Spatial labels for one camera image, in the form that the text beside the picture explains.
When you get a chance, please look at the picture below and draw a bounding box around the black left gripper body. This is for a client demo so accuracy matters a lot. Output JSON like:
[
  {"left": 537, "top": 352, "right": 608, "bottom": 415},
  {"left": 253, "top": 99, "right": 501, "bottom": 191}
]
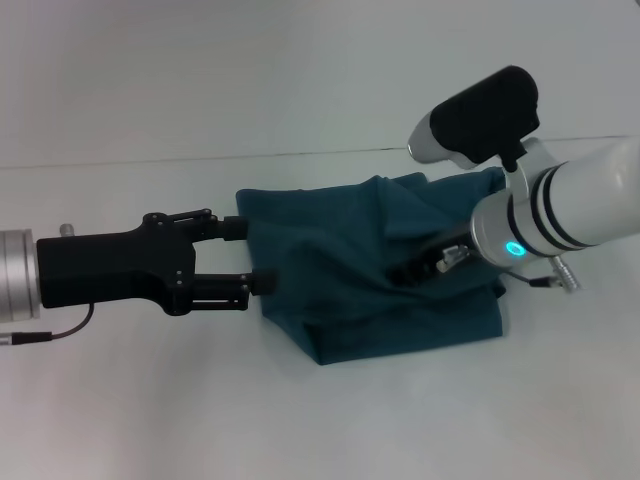
[{"left": 35, "top": 212, "right": 199, "bottom": 319}]

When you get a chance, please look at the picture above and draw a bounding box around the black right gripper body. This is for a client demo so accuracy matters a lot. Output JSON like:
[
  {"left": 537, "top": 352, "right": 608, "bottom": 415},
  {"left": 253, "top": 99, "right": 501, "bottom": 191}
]
[{"left": 414, "top": 219, "right": 474, "bottom": 271}]

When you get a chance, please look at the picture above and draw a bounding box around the teal T-shirt white print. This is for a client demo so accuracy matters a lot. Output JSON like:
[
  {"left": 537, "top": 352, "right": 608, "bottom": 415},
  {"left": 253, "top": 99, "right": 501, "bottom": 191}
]
[{"left": 234, "top": 167, "right": 509, "bottom": 367}]

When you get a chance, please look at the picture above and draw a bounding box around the black cable silver plug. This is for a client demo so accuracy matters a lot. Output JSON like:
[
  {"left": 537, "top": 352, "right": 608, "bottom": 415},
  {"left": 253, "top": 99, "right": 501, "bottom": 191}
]
[
  {"left": 0, "top": 302, "right": 96, "bottom": 347},
  {"left": 507, "top": 255, "right": 584, "bottom": 294}
]

